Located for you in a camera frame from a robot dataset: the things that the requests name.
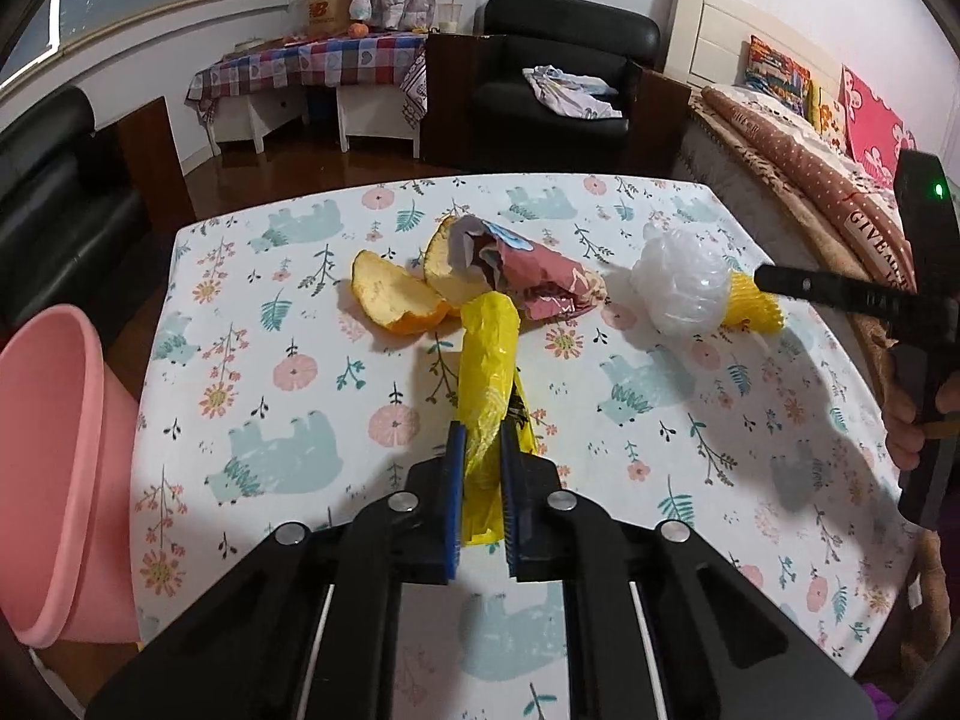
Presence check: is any black leather armchair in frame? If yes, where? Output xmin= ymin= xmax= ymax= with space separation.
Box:
xmin=420 ymin=0 xmax=692 ymax=170
xmin=0 ymin=86 xmax=196 ymax=346

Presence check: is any floral bear print tablecloth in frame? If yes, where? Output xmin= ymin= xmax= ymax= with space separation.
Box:
xmin=127 ymin=174 xmax=927 ymax=720

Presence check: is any yellow foam net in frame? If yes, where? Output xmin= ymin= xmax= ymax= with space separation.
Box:
xmin=720 ymin=274 xmax=787 ymax=335

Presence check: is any checkered tablecloth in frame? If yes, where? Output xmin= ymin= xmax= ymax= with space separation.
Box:
xmin=186 ymin=28 xmax=430 ymax=128

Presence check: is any white desk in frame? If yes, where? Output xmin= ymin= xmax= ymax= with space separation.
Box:
xmin=202 ymin=79 xmax=421 ymax=158

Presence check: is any white bed headboard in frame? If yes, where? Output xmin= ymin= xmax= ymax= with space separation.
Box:
xmin=664 ymin=0 xmax=833 ymax=98

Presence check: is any orange peel piece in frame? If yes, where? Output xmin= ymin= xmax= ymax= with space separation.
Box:
xmin=422 ymin=216 xmax=488 ymax=308
xmin=351 ymin=250 xmax=455 ymax=336

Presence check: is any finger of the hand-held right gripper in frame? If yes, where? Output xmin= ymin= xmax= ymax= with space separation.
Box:
xmin=754 ymin=262 xmax=856 ymax=308

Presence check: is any white patterned cloth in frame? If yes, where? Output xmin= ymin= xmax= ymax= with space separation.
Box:
xmin=523 ymin=66 xmax=623 ymax=119

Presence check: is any pink paper wrapper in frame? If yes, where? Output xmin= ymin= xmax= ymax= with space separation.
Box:
xmin=450 ymin=214 xmax=608 ymax=323

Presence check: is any brown polka dot quilt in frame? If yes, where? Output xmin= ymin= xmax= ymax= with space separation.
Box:
xmin=701 ymin=84 xmax=923 ymax=293

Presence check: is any white plastic bubble bag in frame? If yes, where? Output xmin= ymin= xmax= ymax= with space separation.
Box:
xmin=630 ymin=229 xmax=740 ymax=335

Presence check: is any yellow plastic bag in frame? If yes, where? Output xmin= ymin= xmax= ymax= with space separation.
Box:
xmin=457 ymin=294 xmax=537 ymax=545

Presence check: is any pink plastic bucket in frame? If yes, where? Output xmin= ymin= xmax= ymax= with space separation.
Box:
xmin=0 ymin=304 xmax=143 ymax=650

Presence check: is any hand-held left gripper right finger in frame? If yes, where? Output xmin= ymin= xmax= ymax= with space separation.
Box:
xmin=499 ymin=422 xmax=878 ymax=720

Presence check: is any person's right hand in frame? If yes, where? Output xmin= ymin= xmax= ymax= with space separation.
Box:
xmin=883 ymin=382 xmax=935 ymax=475

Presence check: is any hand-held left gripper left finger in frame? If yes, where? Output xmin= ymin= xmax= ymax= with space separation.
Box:
xmin=86 ymin=422 xmax=467 ymax=720

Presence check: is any colourful patterned pillow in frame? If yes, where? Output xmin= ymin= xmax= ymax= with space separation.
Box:
xmin=746 ymin=35 xmax=815 ymax=117

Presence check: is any yellow floral pillow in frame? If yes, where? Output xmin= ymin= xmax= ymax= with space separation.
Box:
xmin=808 ymin=82 xmax=848 ymax=155

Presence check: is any pink floral pillow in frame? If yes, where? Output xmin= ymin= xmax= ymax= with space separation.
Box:
xmin=838 ymin=64 xmax=920 ymax=181

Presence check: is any brown paper bag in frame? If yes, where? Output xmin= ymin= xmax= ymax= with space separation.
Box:
xmin=289 ymin=0 xmax=357 ymax=38

